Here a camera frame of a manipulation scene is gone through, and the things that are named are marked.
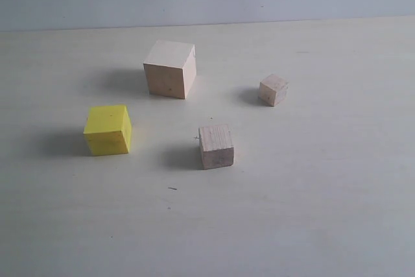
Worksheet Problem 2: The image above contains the medium wooden cube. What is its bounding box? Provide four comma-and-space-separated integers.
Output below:
198, 125, 234, 169

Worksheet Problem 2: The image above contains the large light wooden cube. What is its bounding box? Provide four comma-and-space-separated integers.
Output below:
143, 40, 196, 99

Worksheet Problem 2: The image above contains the yellow cube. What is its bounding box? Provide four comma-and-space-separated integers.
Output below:
83, 104, 132, 156

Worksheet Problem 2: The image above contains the small wooden cube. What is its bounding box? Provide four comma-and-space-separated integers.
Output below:
258, 74, 288, 106

